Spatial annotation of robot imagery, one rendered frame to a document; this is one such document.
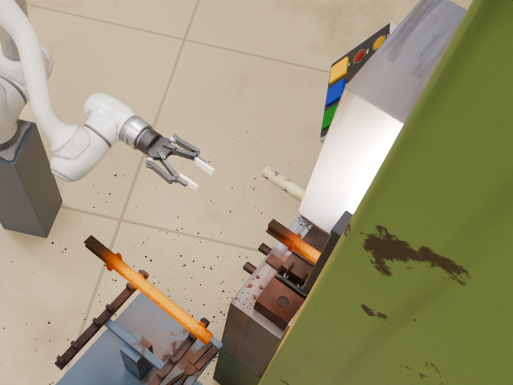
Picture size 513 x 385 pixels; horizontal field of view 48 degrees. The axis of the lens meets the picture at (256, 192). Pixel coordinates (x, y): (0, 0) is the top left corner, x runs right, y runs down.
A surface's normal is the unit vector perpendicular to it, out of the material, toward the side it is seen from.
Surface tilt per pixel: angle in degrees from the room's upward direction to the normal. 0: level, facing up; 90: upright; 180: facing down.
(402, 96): 0
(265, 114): 0
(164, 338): 0
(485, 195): 90
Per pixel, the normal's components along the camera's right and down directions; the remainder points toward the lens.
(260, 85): 0.12, -0.51
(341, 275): -0.58, 0.66
